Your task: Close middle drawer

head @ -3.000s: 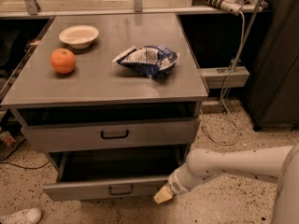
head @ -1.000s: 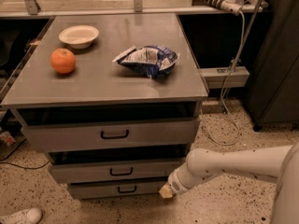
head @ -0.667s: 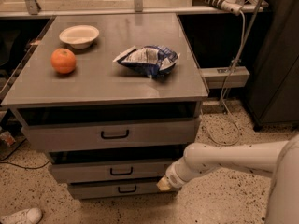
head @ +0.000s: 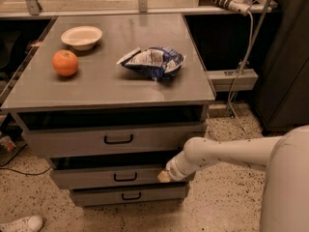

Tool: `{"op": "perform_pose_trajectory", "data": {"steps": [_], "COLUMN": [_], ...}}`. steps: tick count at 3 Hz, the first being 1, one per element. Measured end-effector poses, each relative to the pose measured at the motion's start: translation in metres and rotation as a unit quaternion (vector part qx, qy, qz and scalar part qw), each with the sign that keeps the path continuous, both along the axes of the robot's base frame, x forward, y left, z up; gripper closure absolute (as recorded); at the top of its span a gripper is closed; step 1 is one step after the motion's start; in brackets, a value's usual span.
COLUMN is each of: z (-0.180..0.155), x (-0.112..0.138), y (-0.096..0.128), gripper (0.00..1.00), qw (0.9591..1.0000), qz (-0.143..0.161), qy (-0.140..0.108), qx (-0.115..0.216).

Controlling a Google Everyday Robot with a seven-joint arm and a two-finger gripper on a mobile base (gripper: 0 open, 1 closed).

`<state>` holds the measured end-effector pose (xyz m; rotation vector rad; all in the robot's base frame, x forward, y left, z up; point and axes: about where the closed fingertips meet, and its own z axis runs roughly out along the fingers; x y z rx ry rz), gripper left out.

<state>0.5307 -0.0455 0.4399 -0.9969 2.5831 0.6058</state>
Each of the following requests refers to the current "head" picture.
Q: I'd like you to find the white power cable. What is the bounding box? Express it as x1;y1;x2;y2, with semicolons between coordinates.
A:
207;11;255;140

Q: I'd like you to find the dark grey side cabinet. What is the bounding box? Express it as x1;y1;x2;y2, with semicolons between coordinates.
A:
252;0;309;135

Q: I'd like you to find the blue white chip bag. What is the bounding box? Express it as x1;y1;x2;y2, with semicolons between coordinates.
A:
117;46;185;81

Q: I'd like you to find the black floor cable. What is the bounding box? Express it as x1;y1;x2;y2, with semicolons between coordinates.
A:
0;142;52;177

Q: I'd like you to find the white sneaker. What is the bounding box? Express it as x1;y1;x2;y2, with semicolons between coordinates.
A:
0;216;44;232

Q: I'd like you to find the white power strip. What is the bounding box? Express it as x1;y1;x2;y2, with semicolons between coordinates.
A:
210;0;250;16

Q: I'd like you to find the grey drawer cabinet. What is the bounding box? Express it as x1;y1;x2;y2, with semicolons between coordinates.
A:
0;14;216;179

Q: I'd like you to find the orange fruit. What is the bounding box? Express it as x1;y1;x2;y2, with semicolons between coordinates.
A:
52;49;78;76

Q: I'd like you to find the grey bottom drawer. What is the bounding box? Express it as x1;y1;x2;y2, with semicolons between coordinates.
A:
70;182;188;207

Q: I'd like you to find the grey back workbench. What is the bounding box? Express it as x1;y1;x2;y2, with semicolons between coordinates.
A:
0;0;278;19

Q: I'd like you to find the white paper bowl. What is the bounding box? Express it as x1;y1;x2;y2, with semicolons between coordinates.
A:
61;26;102;51

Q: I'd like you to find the grey top drawer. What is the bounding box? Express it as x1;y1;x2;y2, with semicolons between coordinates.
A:
20;104;206;158

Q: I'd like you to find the grey drawer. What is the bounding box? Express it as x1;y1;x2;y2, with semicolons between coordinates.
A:
70;182;188;207
20;104;206;158
48;150;196;190

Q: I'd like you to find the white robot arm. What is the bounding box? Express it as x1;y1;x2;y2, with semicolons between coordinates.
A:
157;126;309;232

